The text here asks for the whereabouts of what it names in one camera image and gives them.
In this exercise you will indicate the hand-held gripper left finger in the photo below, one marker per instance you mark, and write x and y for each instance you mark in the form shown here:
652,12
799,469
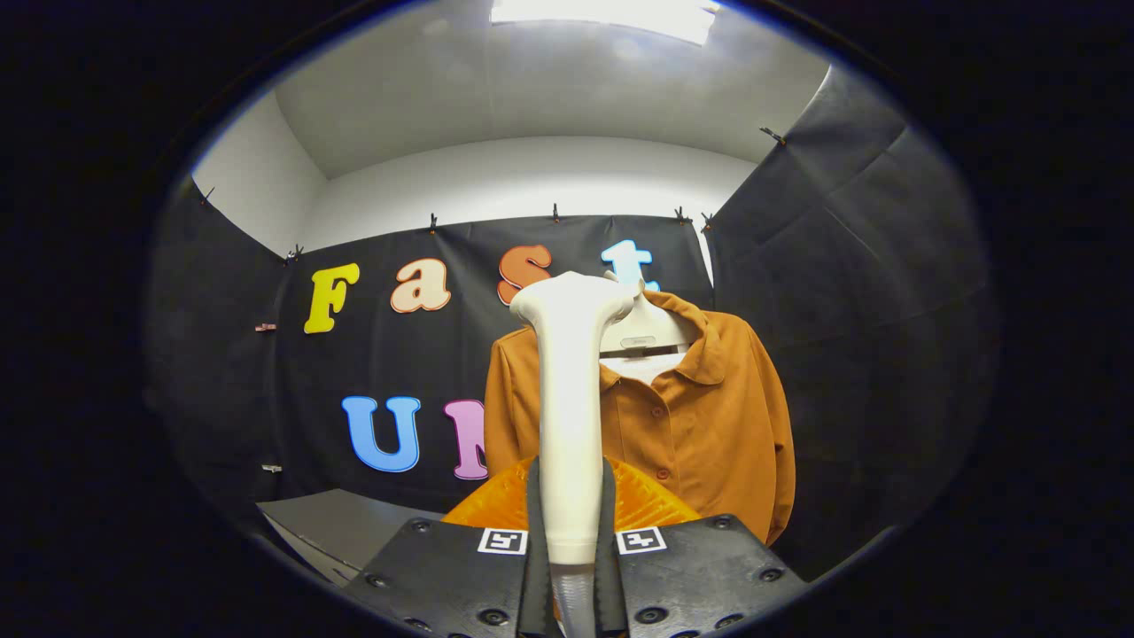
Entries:
536,602

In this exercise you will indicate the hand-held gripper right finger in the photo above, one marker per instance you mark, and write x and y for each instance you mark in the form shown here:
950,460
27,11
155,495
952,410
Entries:
607,602

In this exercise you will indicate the orange button-up shirt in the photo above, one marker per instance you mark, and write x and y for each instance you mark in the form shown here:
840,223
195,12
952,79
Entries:
709,434

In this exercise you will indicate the white clothes hanger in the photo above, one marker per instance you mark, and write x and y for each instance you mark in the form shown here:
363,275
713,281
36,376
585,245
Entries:
647,328

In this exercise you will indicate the grey drawer cabinet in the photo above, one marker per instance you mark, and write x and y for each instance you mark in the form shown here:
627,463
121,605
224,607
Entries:
345,527

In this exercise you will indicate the black backdrop cloth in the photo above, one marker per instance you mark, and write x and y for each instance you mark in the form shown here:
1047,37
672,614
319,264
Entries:
850,310

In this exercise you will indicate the row of black clips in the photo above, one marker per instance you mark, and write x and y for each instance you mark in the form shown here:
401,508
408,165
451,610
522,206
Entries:
433,221

